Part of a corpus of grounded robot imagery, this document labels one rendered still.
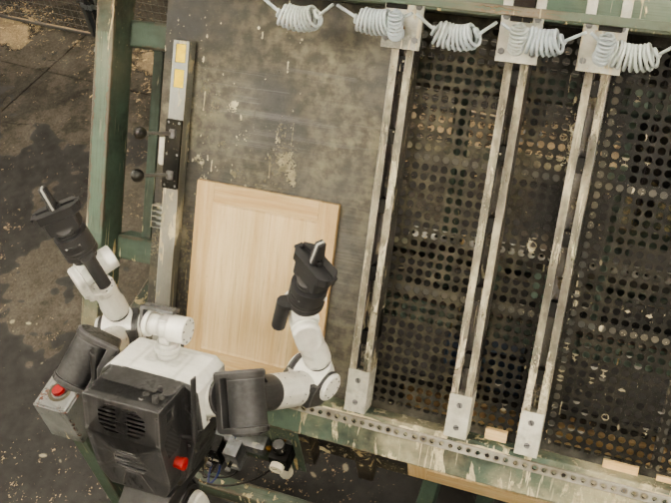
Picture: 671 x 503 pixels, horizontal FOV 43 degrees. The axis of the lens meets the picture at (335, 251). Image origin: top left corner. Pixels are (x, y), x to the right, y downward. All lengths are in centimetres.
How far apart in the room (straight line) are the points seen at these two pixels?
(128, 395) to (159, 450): 14
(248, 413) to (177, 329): 26
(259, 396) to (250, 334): 56
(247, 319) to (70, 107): 307
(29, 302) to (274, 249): 206
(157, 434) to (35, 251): 266
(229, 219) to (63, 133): 281
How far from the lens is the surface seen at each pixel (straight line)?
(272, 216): 241
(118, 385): 202
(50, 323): 415
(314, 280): 187
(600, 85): 213
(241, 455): 263
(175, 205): 252
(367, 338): 233
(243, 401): 198
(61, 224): 219
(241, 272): 249
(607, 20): 195
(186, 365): 206
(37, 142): 518
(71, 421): 266
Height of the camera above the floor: 297
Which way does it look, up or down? 47 degrees down
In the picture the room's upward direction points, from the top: 8 degrees counter-clockwise
